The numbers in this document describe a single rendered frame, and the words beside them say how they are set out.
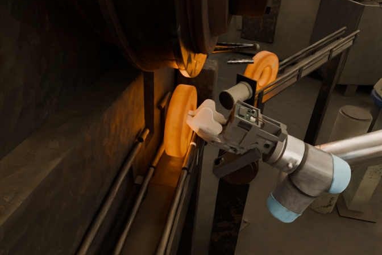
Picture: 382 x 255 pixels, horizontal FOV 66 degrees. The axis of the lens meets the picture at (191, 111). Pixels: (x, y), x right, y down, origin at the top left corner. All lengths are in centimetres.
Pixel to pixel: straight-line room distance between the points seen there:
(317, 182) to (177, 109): 32
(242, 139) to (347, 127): 76
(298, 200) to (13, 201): 54
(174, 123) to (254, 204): 100
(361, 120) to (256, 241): 64
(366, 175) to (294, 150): 93
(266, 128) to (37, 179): 44
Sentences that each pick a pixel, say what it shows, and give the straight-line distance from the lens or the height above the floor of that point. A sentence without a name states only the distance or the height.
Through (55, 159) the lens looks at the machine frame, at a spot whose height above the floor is 87.
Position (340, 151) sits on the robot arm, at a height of 66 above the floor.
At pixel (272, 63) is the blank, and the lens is 98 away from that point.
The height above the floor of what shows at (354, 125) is 49.
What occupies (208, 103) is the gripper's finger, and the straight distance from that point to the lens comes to 61.
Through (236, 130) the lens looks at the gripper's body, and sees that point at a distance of 58.
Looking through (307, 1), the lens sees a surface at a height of 64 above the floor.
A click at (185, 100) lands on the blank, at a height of 81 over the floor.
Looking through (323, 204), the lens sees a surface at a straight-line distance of 153.
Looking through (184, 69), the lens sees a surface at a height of 93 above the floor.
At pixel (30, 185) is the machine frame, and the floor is 87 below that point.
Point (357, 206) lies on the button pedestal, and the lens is 164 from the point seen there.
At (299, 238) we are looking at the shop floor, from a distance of 144.
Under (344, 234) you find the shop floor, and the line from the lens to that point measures 154.
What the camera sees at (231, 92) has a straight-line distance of 86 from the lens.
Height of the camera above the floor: 107
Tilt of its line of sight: 30 degrees down
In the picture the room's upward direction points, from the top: 4 degrees clockwise
